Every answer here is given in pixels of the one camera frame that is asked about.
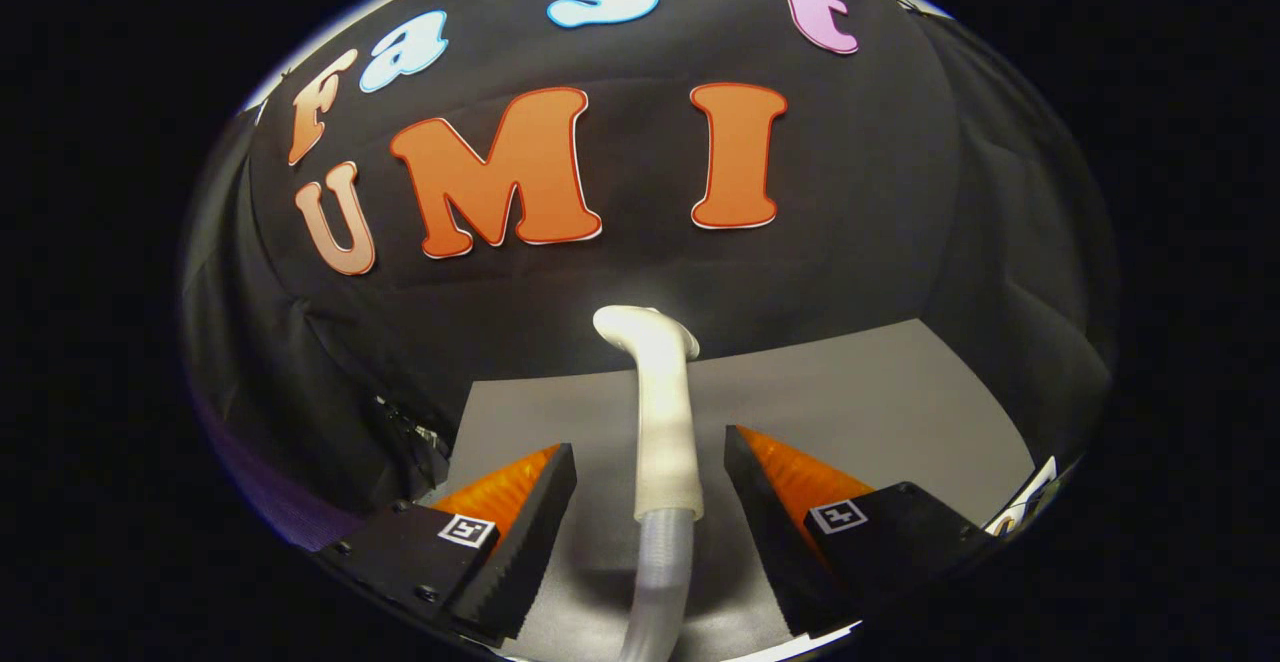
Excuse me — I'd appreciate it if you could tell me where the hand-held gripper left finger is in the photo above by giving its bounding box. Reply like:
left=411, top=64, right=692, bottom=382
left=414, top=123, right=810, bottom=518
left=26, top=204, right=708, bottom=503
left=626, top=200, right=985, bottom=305
left=315, top=442, right=580, bottom=648

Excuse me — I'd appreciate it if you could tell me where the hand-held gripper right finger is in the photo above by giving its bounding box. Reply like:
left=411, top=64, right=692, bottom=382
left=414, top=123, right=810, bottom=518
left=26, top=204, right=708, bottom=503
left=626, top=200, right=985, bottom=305
left=725, top=425, right=1001, bottom=640

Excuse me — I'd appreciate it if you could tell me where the grey cabinet with black top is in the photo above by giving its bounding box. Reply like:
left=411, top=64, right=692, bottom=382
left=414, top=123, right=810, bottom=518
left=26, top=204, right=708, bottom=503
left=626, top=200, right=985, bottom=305
left=430, top=317, right=1037, bottom=662

